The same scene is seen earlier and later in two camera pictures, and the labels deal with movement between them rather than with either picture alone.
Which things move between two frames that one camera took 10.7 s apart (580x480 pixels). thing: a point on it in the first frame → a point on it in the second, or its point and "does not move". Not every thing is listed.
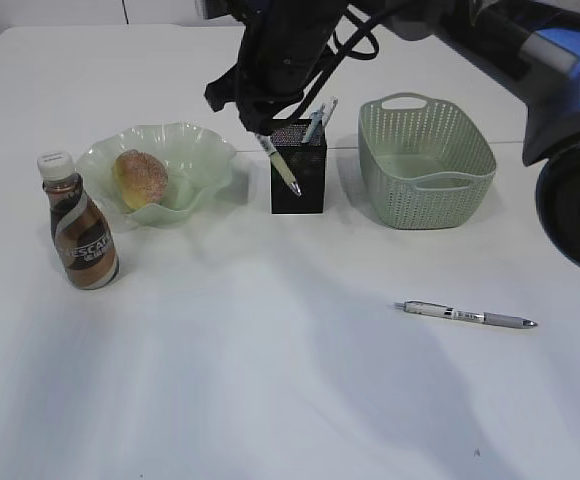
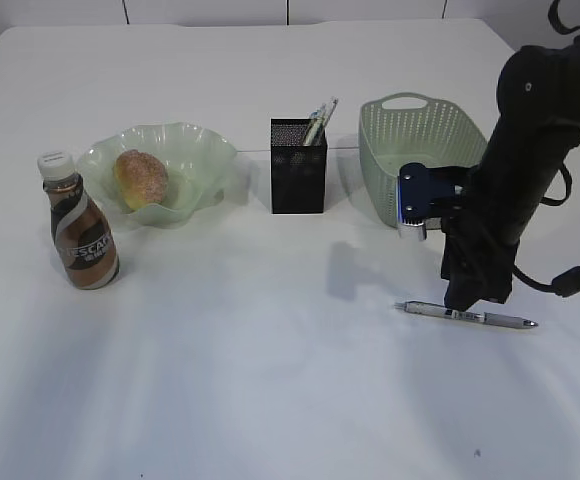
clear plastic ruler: (328, 109) does not move
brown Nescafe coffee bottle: (84, 243) does not move
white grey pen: (449, 311) does not move
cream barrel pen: (280, 164) → (319, 118)
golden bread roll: (141, 178) does not move
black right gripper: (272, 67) → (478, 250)
